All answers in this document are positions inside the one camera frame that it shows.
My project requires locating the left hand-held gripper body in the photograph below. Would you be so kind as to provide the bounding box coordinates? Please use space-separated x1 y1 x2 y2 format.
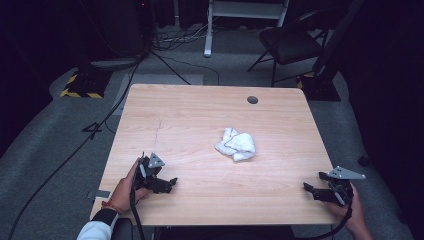
134 152 167 194

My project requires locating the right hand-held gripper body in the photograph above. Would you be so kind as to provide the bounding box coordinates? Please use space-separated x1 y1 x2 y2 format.
326 165 367 205

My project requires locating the white towel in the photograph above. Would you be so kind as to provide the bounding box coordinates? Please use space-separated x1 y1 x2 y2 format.
214 127 257 163

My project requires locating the person's right hand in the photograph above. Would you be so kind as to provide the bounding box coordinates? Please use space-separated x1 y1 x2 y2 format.
324 184 366 232

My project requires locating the person's left hand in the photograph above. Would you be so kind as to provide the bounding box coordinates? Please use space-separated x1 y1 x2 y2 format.
111 159 152 214

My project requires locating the grey tape strip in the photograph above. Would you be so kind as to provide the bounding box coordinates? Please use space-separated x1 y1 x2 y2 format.
87 189 111 200

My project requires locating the black seat armrest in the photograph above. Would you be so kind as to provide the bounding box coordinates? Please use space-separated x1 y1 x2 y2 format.
111 218 135 240

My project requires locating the black slanted stand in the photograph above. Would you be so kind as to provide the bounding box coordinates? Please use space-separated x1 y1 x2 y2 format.
296 0 366 102

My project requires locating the yellow striped black stand base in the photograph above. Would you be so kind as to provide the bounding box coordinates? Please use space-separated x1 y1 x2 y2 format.
59 68 113 100

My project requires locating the black folding chair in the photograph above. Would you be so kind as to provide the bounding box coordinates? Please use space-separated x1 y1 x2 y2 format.
247 7 330 88

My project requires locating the dark equipment cabinet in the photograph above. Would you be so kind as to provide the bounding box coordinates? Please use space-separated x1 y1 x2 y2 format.
78 0 155 62

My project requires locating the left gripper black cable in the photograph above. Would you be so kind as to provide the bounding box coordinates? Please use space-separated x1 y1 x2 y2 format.
129 186 147 240

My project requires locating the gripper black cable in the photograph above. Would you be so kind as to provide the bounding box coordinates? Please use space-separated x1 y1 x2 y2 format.
293 199 354 240
129 186 147 240

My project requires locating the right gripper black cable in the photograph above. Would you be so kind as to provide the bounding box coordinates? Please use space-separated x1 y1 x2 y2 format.
293 199 354 240

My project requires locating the red bracelet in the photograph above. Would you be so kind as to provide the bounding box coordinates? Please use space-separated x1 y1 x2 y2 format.
101 200 124 215

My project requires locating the long black floor cable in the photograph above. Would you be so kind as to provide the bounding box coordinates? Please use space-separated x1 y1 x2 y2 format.
7 58 143 240

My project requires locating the bundle of floor cables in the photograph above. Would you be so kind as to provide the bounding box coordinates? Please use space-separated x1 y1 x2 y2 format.
152 23 214 52

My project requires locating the white desk frame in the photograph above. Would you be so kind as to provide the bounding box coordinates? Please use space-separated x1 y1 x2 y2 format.
203 0 290 58

